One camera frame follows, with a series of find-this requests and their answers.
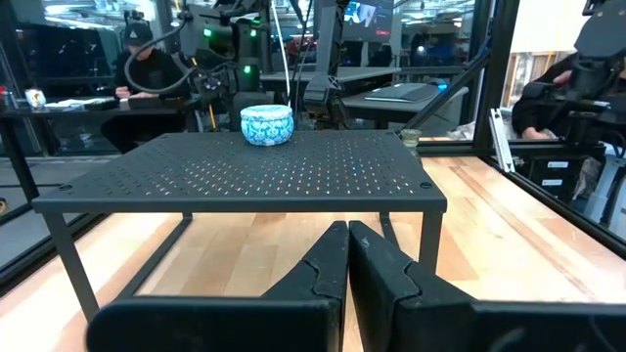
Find small white cup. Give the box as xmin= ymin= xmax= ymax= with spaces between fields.
xmin=23 ymin=87 xmax=48 ymax=110

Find black box white labels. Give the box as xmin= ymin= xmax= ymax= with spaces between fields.
xmin=530 ymin=154 xmax=591 ymax=202

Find dark grey laptop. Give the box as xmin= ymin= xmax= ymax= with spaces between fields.
xmin=364 ymin=81 xmax=441 ymax=105

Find black camera cable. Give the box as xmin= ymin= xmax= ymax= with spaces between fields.
xmin=123 ymin=19 xmax=200 ymax=95

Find blue patterned candle tin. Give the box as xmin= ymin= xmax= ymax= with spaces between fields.
xmin=239 ymin=104 xmax=295 ymax=148

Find black office desk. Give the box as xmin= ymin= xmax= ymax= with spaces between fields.
xmin=0 ymin=95 xmax=197 ymax=206

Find black monitor screen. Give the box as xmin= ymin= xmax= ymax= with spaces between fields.
xmin=341 ymin=0 xmax=395 ymax=43

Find person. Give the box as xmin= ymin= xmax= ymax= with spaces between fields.
xmin=100 ymin=20 xmax=195 ymax=154
xmin=511 ymin=51 xmax=588 ymax=143

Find silver aluminium rail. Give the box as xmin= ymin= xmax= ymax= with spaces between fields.
xmin=488 ymin=108 xmax=515 ymax=173

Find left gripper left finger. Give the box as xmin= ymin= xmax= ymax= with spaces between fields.
xmin=86 ymin=219 xmax=350 ymax=352

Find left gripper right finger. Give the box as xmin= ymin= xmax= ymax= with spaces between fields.
xmin=348 ymin=219 xmax=626 ymax=352

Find ribbed glass candlestick holder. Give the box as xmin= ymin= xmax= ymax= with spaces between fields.
xmin=399 ymin=127 xmax=424 ymax=160

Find black perforated metal shelf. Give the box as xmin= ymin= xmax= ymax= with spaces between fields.
xmin=31 ymin=129 xmax=449 ymax=324

